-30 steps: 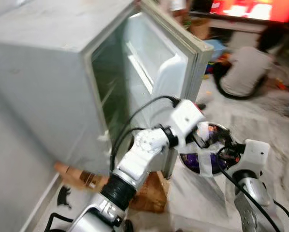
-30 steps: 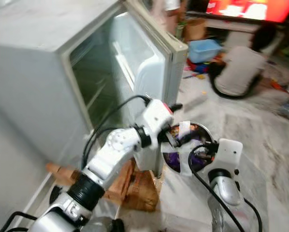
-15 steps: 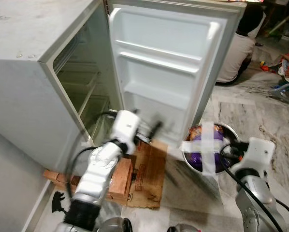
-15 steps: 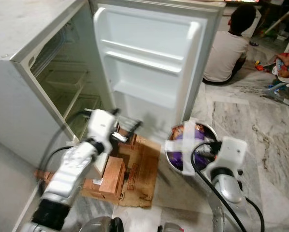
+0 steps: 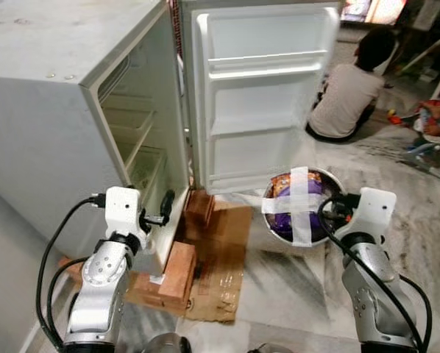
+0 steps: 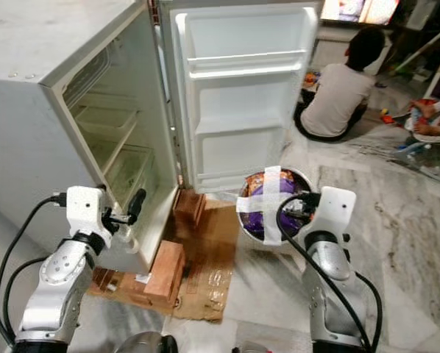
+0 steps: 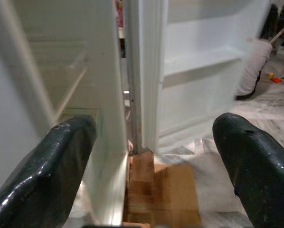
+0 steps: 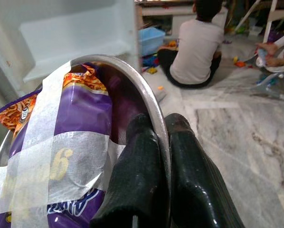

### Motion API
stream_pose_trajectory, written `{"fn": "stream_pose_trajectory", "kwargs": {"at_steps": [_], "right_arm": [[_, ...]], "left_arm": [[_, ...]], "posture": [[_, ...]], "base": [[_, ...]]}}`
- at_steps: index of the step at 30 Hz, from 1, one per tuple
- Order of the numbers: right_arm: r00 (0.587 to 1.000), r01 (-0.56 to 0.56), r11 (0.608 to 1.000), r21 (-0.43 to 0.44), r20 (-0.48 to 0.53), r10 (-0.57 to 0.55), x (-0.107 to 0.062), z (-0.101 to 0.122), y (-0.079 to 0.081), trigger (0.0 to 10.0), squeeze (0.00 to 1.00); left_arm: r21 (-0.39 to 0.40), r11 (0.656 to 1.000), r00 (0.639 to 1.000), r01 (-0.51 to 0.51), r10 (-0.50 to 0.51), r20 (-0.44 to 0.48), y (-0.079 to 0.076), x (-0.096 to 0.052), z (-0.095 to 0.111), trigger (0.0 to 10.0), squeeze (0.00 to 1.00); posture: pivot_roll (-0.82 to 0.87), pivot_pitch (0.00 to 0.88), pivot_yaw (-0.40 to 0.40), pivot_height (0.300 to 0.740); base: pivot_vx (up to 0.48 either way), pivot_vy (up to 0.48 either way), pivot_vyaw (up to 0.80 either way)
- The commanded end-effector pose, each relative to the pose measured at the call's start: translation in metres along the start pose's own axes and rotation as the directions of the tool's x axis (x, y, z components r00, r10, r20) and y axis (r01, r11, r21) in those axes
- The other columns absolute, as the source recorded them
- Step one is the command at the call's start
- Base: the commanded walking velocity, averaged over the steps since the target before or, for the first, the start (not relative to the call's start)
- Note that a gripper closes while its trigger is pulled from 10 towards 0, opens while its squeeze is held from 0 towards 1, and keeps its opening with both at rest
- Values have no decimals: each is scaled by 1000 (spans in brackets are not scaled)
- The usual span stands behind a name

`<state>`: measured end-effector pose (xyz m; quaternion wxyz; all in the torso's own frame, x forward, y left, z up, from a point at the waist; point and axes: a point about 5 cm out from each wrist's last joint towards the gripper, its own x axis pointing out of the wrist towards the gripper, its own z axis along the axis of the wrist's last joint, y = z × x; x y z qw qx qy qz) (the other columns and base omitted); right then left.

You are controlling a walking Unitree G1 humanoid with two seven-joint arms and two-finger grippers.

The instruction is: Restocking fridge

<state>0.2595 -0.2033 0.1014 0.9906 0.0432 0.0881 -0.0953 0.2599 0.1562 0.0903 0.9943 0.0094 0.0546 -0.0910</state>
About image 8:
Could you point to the white masking tape strip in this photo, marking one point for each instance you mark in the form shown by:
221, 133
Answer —
85, 152
47, 114

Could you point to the grey baby rocker seat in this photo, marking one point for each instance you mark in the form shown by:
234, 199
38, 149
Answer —
272, 78

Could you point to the orange and yellow toy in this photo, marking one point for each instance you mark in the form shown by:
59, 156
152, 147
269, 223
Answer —
172, 43

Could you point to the blue plastic bin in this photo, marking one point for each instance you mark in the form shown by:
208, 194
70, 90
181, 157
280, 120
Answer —
150, 39

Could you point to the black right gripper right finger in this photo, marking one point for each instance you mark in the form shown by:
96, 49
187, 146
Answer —
194, 180

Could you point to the person in pale pink clothes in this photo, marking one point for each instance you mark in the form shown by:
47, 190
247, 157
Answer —
275, 51

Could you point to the yellow plastic toy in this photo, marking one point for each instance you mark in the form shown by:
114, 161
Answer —
152, 70

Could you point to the white low shelf unit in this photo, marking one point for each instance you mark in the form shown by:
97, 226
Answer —
161, 10

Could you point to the purple snack packet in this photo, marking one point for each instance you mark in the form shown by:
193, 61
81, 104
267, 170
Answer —
85, 111

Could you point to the white chair frame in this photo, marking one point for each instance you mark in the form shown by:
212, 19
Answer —
271, 16

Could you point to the small orange toy piece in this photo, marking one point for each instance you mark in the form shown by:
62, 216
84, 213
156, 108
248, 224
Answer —
160, 88

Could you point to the round steel bowl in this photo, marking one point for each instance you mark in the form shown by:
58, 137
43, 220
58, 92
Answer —
144, 91

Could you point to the blue toy blocks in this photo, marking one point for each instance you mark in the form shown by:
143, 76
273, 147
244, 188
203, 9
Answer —
148, 61

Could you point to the child in white shirt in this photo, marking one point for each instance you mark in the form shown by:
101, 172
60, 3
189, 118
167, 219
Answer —
199, 47

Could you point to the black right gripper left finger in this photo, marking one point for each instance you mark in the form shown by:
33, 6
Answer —
135, 175

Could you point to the white fridge door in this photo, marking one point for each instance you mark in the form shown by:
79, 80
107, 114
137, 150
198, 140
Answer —
61, 31

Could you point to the orange plastic toy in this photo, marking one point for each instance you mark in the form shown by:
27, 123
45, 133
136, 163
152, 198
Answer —
239, 63

